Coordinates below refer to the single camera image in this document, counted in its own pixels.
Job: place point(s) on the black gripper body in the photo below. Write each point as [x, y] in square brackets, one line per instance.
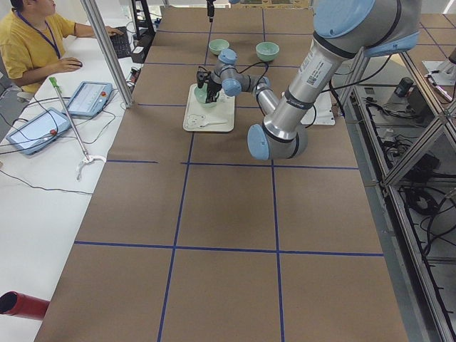
[214, 86]

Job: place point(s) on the green bowl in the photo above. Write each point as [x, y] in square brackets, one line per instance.
[267, 51]
[201, 97]
[216, 46]

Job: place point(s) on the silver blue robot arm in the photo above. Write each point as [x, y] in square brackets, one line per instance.
[341, 30]

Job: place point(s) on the green bowl on tray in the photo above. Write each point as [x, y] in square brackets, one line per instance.
[201, 97]

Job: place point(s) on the cream bear tray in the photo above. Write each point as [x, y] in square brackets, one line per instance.
[195, 114]

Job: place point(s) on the white plastic spoon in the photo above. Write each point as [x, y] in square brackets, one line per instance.
[208, 123]

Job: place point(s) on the black computer box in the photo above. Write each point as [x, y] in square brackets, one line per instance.
[139, 53]

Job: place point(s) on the black keyboard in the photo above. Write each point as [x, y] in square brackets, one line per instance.
[121, 43]

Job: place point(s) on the far blue teach pendant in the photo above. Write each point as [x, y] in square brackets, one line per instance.
[89, 99]

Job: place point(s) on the blue teach pendant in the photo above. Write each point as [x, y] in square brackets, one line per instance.
[89, 99]
[39, 132]

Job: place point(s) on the reacher grabber stick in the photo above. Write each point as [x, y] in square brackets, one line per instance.
[87, 157]

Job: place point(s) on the near blue teach pendant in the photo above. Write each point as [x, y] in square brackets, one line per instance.
[39, 132]

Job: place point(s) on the person in yellow shirt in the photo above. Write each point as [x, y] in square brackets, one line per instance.
[32, 47]

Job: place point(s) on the red cylinder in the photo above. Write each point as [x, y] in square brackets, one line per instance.
[23, 306]

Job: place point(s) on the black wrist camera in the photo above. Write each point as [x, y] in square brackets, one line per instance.
[203, 78]

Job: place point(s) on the aluminium frame post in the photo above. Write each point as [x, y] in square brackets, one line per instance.
[98, 26]

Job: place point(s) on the aluminium frame rack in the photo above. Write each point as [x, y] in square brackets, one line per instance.
[402, 120]

